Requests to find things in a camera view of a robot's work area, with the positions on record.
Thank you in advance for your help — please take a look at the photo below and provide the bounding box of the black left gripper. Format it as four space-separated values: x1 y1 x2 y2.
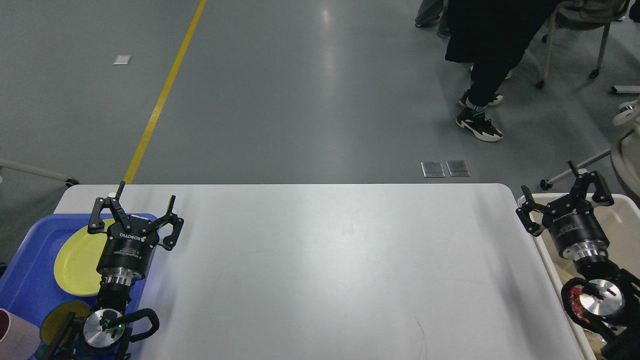
88 180 185 287

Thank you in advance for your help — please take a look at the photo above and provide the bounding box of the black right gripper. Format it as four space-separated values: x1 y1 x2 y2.
515 160 615 261

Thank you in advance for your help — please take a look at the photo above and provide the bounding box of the brown paper bag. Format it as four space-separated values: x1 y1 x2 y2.
553 262 581 288

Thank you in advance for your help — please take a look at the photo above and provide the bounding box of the yellow plate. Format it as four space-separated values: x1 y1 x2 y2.
54 226 108 297

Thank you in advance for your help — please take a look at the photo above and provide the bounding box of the dark teal mug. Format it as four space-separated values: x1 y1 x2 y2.
34 300 90 360

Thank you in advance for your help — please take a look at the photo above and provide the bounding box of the pink mug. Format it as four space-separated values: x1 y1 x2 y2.
0 309 41 360

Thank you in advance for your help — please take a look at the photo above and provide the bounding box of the red foil wrapper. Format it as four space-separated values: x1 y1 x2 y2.
568 286 590 324

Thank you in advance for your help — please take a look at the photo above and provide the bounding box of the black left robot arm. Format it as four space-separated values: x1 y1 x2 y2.
41 181 185 360

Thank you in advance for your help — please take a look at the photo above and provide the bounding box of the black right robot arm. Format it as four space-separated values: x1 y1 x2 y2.
516 161 640 360

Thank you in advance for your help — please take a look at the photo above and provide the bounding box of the chair leg with caster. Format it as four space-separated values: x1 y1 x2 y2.
0 158 80 188

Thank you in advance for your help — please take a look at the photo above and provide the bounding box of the right metal floor plate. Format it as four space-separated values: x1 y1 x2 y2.
446 160 472 177

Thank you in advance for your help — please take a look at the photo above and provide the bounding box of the metal floor plate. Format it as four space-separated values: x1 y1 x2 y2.
420 161 446 179
446 160 472 177

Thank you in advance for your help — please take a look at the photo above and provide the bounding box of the left metal floor plate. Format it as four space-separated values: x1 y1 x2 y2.
420 161 446 179

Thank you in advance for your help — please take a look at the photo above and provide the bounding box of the seated person in black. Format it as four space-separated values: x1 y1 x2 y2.
445 0 558 142

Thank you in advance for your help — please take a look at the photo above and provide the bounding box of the person in blue jeans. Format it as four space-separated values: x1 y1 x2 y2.
414 0 451 40

